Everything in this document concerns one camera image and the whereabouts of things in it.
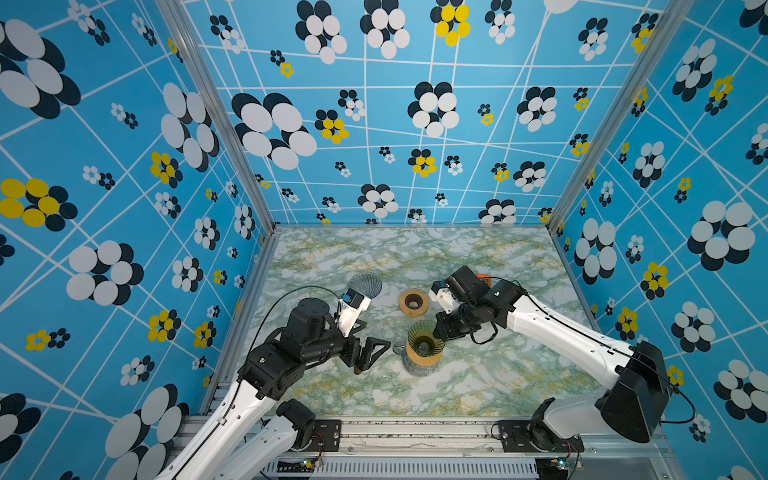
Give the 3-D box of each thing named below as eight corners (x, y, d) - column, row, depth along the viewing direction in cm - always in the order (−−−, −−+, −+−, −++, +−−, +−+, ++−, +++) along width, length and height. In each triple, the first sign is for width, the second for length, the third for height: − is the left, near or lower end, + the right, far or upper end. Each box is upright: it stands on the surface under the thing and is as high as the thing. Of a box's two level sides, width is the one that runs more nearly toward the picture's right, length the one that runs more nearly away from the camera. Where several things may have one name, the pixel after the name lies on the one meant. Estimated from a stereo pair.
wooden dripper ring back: (399, 316, 97) (399, 312, 95) (399, 293, 103) (399, 289, 101) (428, 316, 97) (429, 312, 95) (426, 293, 103) (427, 289, 101)
